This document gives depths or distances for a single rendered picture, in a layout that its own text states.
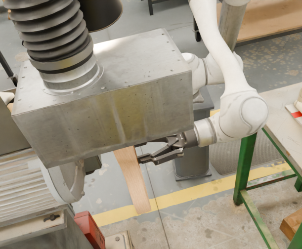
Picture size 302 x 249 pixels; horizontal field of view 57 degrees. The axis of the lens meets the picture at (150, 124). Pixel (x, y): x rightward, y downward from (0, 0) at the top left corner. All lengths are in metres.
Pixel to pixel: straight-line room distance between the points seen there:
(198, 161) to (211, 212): 0.36
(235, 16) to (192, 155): 1.01
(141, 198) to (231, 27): 0.85
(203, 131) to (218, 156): 1.38
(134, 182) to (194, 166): 1.28
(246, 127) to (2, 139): 0.57
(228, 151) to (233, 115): 1.56
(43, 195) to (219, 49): 0.65
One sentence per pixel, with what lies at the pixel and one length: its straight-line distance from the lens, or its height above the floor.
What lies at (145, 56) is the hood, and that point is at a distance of 0.53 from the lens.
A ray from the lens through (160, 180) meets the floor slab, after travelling 2.16.
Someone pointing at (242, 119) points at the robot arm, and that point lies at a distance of 0.75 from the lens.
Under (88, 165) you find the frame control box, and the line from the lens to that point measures 1.11.
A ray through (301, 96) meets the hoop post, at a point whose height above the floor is 1.01.
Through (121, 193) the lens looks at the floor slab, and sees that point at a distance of 2.16.
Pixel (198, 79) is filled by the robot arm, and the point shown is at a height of 0.87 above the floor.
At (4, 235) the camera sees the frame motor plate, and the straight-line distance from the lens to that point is 0.89.
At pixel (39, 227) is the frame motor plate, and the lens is 0.85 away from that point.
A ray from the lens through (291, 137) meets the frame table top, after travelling 1.21.
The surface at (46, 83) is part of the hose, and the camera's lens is 0.50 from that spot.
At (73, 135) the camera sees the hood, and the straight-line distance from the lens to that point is 0.51.
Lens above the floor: 1.79
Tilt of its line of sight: 44 degrees down
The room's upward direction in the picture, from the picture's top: 11 degrees counter-clockwise
